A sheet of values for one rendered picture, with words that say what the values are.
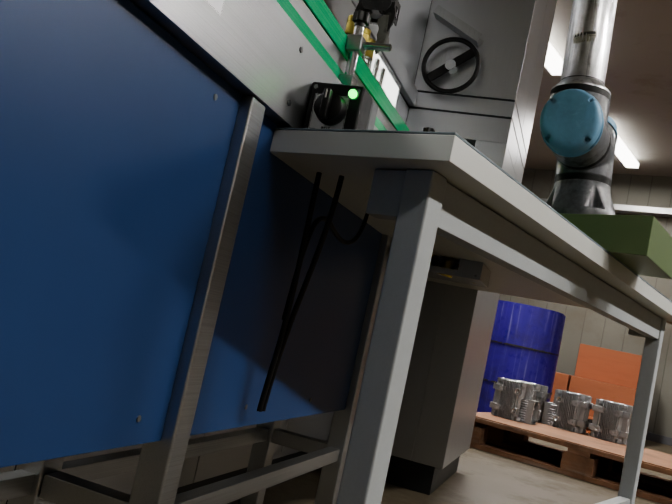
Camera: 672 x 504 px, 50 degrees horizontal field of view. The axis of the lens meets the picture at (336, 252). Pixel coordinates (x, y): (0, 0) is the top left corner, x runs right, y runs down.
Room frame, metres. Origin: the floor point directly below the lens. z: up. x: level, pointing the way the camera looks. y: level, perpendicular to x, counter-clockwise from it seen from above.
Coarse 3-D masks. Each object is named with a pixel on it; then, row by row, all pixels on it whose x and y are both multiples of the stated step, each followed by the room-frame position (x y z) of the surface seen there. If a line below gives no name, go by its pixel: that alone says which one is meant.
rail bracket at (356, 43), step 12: (360, 12) 1.13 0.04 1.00; (360, 24) 1.14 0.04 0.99; (348, 36) 1.14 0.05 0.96; (360, 36) 1.13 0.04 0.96; (348, 48) 1.14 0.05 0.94; (360, 48) 1.13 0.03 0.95; (372, 48) 1.13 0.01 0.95; (384, 48) 1.13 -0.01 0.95; (348, 60) 1.14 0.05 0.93; (348, 72) 1.14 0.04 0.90; (348, 84) 1.13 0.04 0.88
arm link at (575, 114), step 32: (576, 0) 1.40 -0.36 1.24; (608, 0) 1.37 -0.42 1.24; (576, 32) 1.38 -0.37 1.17; (608, 32) 1.37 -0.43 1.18; (576, 64) 1.37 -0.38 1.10; (576, 96) 1.34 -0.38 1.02; (608, 96) 1.36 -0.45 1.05; (544, 128) 1.37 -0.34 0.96; (576, 128) 1.34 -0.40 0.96; (576, 160) 1.41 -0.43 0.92
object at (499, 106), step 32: (448, 0) 2.59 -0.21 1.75; (480, 0) 2.55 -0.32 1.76; (512, 0) 2.51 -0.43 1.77; (544, 0) 2.72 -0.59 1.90; (448, 32) 2.58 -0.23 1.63; (480, 32) 2.54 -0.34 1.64; (512, 32) 2.50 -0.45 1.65; (544, 32) 2.92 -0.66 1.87; (512, 64) 2.49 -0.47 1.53; (448, 96) 2.56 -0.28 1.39; (480, 96) 2.53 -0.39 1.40; (512, 96) 2.49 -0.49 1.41; (416, 128) 2.59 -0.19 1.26; (448, 128) 2.55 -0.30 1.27; (480, 128) 2.52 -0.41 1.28; (512, 128) 2.54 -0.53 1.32; (512, 160) 2.71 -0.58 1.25
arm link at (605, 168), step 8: (608, 120) 1.47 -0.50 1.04; (608, 128) 1.47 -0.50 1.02; (616, 128) 1.49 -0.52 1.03; (616, 136) 1.49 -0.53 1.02; (608, 152) 1.45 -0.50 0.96; (600, 160) 1.44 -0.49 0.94; (608, 160) 1.47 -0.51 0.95; (560, 168) 1.50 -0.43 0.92; (568, 168) 1.48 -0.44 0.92; (576, 168) 1.46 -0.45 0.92; (584, 168) 1.46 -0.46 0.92; (592, 168) 1.46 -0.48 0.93; (600, 168) 1.46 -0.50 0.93; (608, 168) 1.47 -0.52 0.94; (608, 176) 1.47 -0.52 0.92
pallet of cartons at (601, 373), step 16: (592, 352) 7.05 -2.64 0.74; (608, 352) 6.98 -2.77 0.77; (624, 352) 6.92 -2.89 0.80; (576, 368) 7.10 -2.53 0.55; (592, 368) 7.04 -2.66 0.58; (608, 368) 6.97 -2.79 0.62; (624, 368) 6.91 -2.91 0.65; (560, 384) 6.74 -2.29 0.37; (576, 384) 6.68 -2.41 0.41; (592, 384) 6.62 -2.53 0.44; (608, 384) 6.57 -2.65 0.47; (624, 384) 6.90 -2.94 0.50; (592, 400) 6.61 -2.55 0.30; (624, 400) 6.50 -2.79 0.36; (592, 416) 6.60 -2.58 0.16
